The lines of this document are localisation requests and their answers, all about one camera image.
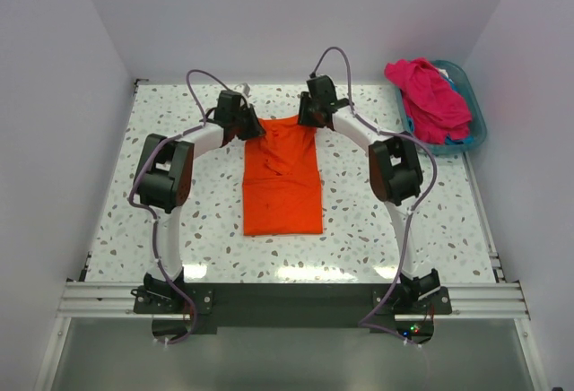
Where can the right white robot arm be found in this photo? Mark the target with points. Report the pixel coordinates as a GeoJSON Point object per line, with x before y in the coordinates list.
{"type": "Point", "coordinates": [395, 176]}

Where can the aluminium rail frame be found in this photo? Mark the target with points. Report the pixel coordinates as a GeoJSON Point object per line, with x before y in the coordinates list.
{"type": "Point", "coordinates": [99, 343]}

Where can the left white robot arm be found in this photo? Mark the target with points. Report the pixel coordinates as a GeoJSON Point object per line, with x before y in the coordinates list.
{"type": "Point", "coordinates": [163, 179]}

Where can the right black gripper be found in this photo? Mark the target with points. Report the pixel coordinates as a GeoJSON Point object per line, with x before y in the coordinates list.
{"type": "Point", "coordinates": [308, 113]}

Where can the teal plastic basket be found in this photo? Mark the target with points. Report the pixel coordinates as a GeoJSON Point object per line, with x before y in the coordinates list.
{"type": "Point", "coordinates": [478, 127]}

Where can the orange t shirt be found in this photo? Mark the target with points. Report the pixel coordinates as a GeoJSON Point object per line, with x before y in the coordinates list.
{"type": "Point", "coordinates": [282, 189]}

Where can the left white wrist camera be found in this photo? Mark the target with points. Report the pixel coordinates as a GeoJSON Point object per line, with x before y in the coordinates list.
{"type": "Point", "coordinates": [245, 89]}

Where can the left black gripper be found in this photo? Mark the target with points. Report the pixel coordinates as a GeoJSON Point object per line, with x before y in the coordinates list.
{"type": "Point", "coordinates": [247, 123]}

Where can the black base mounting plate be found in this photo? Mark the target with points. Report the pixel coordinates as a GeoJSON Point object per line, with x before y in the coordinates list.
{"type": "Point", "coordinates": [205, 308]}

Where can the pink t shirt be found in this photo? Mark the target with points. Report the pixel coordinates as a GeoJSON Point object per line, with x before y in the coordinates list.
{"type": "Point", "coordinates": [421, 86]}

